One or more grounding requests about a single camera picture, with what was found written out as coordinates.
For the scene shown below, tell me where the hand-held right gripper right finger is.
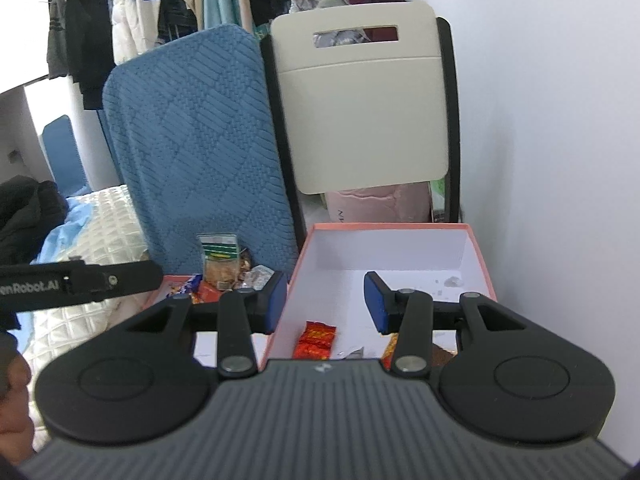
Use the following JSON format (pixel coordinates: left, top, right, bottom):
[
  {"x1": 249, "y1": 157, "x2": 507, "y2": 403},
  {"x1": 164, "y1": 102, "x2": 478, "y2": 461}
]
[{"x1": 363, "y1": 271, "x2": 541, "y2": 380}]

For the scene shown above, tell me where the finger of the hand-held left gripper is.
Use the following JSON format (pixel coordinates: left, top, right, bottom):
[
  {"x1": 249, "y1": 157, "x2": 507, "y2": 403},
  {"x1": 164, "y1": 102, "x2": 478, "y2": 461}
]
[{"x1": 65, "y1": 259, "x2": 164, "y2": 302}]

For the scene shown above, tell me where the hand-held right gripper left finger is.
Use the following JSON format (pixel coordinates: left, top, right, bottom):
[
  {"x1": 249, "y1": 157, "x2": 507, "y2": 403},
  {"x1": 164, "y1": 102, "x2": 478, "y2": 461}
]
[{"x1": 107, "y1": 272, "x2": 289, "y2": 380}]

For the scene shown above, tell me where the clear packet with dark candy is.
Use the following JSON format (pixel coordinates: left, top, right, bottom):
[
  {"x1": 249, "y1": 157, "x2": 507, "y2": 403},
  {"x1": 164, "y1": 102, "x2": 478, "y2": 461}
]
[{"x1": 239, "y1": 252, "x2": 275, "y2": 292}]

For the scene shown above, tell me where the small brown snack packet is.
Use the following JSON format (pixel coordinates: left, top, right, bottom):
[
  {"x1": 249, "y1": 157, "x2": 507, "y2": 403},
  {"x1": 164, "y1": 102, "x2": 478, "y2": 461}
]
[{"x1": 381, "y1": 332, "x2": 457, "y2": 368}]

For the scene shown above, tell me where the shiny red snack packet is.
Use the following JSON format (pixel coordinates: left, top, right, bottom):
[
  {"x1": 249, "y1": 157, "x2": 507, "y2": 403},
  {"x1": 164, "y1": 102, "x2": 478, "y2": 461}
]
[{"x1": 294, "y1": 321, "x2": 337, "y2": 360}]

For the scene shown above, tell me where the blue white snack packet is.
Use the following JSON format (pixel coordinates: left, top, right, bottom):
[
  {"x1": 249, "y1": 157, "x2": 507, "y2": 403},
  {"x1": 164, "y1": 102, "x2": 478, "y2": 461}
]
[{"x1": 169, "y1": 274, "x2": 204, "y2": 304}]

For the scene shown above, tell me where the deep pink box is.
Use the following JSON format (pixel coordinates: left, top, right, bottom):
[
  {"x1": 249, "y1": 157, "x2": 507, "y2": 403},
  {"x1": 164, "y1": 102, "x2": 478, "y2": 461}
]
[{"x1": 259, "y1": 222, "x2": 497, "y2": 367}]

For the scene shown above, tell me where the red packet with white logo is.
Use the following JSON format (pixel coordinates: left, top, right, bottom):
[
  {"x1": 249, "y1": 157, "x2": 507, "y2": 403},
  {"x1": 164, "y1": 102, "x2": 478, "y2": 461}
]
[{"x1": 196, "y1": 280, "x2": 222, "y2": 305}]

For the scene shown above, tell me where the green label clear snack packet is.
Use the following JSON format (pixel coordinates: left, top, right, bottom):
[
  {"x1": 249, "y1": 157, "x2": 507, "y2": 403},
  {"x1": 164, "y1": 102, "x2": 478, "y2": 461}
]
[{"x1": 197, "y1": 233, "x2": 242, "y2": 292}]

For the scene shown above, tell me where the shallow pink box lid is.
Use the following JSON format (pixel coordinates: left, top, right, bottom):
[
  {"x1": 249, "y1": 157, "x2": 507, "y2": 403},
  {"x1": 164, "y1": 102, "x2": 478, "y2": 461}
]
[{"x1": 142, "y1": 274, "x2": 273, "y2": 363}]

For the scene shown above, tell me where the person's left hand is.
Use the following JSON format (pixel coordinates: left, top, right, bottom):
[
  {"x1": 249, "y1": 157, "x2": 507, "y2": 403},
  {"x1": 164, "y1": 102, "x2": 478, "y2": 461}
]
[{"x1": 0, "y1": 352, "x2": 34, "y2": 467}]

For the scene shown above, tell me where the cream quilted bedspread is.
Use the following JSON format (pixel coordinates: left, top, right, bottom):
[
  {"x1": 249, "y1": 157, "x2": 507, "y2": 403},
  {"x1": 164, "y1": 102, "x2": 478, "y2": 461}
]
[{"x1": 22, "y1": 185, "x2": 153, "y2": 366}]

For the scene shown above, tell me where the light blue star sheet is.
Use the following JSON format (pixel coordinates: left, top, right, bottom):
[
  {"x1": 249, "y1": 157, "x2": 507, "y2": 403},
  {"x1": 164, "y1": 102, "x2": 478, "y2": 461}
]
[{"x1": 36, "y1": 195, "x2": 103, "y2": 263}]

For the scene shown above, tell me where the black clothing pile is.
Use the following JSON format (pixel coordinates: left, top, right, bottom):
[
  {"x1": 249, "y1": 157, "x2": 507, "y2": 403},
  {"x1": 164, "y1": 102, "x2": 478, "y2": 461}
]
[{"x1": 0, "y1": 175, "x2": 69, "y2": 266}]

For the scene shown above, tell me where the pink bag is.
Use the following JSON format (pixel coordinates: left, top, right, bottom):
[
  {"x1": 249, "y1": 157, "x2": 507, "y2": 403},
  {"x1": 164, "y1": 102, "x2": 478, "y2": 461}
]
[{"x1": 324, "y1": 182, "x2": 432, "y2": 224}]

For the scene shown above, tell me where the green bottle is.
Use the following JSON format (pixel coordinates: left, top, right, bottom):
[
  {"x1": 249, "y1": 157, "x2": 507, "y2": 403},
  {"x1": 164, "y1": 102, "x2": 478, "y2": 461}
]
[{"x1": 430, "y1": 180, "x2": 447, "y2": 223}]

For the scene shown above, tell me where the blue padded panel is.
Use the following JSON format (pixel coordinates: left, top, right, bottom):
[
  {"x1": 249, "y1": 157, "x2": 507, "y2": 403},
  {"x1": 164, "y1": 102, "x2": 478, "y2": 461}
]
[{"x1": 41, "y1": 114, "x2": 92, "y2": 197}]

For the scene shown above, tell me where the blue quilted cushion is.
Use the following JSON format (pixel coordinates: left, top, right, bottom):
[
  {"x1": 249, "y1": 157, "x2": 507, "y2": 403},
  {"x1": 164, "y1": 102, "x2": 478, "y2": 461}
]
[{"x1": 101, "y1": 24, "x2": 302, "y2": 277}]

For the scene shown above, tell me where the white desk unit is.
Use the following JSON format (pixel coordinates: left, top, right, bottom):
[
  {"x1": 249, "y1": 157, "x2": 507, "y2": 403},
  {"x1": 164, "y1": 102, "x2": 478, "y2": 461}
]
[{"x1": 0, "y1": 84, "x2": 52, "y2": 186}]

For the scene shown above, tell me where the beige chair back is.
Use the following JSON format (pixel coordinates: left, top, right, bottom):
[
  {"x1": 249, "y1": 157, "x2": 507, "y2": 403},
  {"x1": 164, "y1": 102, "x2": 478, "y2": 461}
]
[{"x1": 260, "y1": 2, "x2": 461, "y2": 224}]

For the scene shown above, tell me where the black hanging jacket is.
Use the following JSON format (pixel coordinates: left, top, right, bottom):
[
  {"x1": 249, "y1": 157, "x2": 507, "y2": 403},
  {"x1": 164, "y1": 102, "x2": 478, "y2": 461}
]
[{"x1": 65, "y1": 0, "x2": 117, "y2": 111}]

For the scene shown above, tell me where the grey hanging garment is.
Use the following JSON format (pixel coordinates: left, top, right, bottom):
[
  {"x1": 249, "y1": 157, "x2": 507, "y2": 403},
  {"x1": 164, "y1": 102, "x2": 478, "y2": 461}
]
[{"x1": 47, "y1": 0, "x2": 69, "y2": 81}]

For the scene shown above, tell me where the white hanging jacket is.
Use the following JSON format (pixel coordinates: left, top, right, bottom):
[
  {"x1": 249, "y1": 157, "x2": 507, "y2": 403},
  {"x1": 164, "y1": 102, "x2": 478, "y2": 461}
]
[{"x1": 111, "y1": 0, "x2": 164, "y2": 67}]

